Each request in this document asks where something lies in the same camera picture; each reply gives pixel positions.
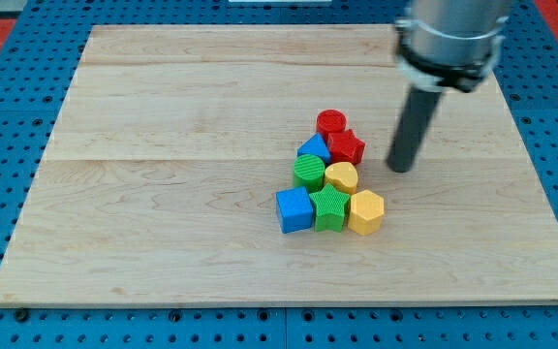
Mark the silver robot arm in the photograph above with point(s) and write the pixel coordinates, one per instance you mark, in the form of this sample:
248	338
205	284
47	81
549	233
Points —
450	43

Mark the green star block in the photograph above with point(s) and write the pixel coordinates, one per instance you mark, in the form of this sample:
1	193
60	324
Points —
330	207

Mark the red star block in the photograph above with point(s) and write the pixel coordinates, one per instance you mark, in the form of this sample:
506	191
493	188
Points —
345	147

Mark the green cylinder block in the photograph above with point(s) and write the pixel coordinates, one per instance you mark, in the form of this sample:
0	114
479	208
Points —
308	172

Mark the blue cube block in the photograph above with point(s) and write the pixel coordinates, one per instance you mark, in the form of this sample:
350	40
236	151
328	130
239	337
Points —
294	210

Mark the blue triangle block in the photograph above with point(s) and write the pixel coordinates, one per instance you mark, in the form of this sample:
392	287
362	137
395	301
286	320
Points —
315	146

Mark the yellow heart block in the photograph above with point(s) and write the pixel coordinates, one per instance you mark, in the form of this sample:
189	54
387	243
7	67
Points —
343	176

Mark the red cylinder block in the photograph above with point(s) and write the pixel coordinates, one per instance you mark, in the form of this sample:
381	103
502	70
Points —
329	122

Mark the yellow hexagon block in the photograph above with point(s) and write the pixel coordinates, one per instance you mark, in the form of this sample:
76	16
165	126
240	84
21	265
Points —
367	210

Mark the wooden board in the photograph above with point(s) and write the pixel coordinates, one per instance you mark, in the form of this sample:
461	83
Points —
157	185

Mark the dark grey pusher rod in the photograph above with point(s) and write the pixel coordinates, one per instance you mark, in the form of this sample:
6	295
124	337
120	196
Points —
414	121

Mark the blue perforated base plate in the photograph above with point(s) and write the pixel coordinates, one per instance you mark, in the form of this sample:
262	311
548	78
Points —
40	46

